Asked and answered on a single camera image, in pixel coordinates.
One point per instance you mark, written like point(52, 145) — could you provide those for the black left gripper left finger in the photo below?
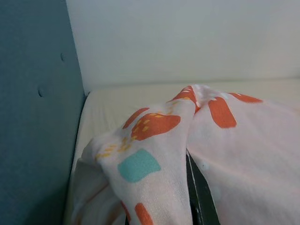
point(127, 221)

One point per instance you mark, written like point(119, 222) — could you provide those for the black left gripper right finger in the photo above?
point(201, 201)

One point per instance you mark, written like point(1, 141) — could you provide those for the teal upholstered headboard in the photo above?
point(30, 117)

